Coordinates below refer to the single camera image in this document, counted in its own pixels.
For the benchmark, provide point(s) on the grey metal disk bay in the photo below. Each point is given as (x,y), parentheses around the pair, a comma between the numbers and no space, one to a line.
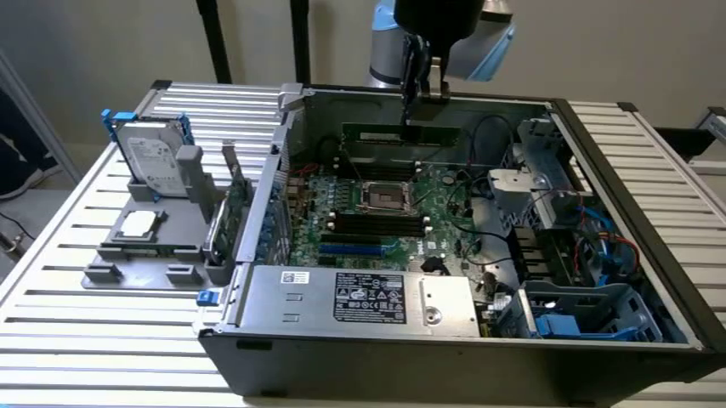
(539,170)

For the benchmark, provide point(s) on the black RAM slot bank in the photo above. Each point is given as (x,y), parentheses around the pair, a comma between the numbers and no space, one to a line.
(379,168)
(376,223)

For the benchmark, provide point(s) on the CPU socket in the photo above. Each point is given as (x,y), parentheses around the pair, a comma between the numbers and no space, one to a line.
(387,196)

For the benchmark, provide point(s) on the green motherboard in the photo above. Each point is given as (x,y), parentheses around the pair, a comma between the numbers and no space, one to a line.
(436,212)

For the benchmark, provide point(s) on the blue plastic disk bay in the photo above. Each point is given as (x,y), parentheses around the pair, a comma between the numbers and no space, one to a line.
(590,310)

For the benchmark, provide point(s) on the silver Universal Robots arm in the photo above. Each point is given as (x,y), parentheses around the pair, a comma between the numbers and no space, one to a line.
(386,51)

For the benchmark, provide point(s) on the blue and black expansion slots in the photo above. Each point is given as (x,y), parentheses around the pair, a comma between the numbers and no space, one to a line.
(351,254)

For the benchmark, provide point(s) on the green RAM stick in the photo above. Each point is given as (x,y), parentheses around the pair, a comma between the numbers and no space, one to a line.
(374,136)

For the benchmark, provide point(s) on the blue plastic clip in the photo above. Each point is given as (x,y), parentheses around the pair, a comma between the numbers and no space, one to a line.
(207,297)

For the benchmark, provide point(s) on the black box beside table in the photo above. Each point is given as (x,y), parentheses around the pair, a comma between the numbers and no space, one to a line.
(683,142)

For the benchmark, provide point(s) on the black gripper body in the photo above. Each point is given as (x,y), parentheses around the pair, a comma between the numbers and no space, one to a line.
(436,19)

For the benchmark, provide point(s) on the silver power supply unit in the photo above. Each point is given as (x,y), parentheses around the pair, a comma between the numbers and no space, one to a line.
(351,297)

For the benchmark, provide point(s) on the blue disk bracket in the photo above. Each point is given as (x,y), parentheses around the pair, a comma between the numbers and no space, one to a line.
(184,127)

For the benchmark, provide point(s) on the green graphics card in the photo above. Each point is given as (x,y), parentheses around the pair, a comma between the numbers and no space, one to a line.
(229,204)

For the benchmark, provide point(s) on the grey plastic air shroud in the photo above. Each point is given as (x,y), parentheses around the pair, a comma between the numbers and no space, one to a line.
(510,185)

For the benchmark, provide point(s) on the silver hard disk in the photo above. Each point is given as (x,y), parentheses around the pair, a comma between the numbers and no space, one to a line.
(153,161)

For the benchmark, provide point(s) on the grey parts rack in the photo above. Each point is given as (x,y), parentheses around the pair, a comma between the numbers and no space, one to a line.
(164,238)

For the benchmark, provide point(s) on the open black PC case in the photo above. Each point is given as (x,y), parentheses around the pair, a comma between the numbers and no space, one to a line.
(396,361)

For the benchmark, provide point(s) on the silver CPU chip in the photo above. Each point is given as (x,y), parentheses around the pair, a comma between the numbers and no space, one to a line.
(139,222)

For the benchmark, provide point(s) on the black stand pole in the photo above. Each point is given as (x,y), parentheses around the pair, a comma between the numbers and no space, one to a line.
(217,42)
(300,42)

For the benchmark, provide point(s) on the dark blue bag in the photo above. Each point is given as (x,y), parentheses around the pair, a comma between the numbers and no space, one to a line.
(20,144)

